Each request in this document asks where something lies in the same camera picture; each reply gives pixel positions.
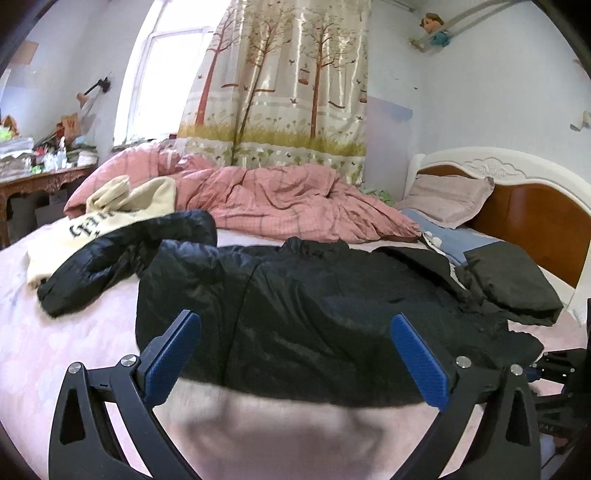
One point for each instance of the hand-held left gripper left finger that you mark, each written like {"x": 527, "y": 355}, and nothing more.
{"x": 173, "y": 355}

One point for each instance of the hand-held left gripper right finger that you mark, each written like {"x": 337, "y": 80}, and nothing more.
{"x": 420, "y": 360}

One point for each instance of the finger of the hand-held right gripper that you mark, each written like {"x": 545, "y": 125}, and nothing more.
{"x": 561, "y": 362}

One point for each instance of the black puffer jacket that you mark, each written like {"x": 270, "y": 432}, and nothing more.
{"x": 300, "y": 300}

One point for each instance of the dark folded garment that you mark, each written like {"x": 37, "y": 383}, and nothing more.
{"x": 508, "y": 277}

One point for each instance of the blue pillow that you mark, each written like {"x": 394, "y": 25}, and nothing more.
{"x": 452, "y": 240}

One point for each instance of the bed with pink sheet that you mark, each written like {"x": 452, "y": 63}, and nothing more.
{"x": 46, "y": 346}

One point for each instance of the white and wooden headboard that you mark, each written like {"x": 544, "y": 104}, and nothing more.
{"x": 531, "y": 207}

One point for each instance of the pink pillow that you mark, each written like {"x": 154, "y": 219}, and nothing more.
{"x": 448, "y": 198}

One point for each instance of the cream printed sweater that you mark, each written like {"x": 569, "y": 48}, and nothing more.
{"x": 115, "y": 198}

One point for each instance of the green patterned cloth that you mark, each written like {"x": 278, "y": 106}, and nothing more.
{"x": 381, "y": 196}

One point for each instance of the pink checked quilt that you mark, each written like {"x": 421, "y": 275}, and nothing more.
{"x": 277, "y": 198}

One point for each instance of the carved wooden desk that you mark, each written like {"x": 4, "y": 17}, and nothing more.
{"x": 27, "y": 182}

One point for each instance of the pile of desk clutter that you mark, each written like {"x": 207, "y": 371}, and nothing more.
{"x": 51, "y": 152}

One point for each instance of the window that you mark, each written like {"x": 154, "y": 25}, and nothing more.
{"x": 161, "y": 83}

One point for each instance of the tree-print curtain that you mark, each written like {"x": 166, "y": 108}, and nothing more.
{"x": 277, "y": 92}

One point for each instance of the wall sticker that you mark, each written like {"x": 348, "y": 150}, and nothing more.
{"x": 581, "y": 121}

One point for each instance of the wall-mounted lamp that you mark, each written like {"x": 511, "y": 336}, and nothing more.
{"x": 94, "y": 88}

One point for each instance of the wall doll figure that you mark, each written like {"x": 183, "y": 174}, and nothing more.
{"x": 434, "y": 27}

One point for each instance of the cardboard wall patch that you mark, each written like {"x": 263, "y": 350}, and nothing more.
{"x": 24, "y": 53}

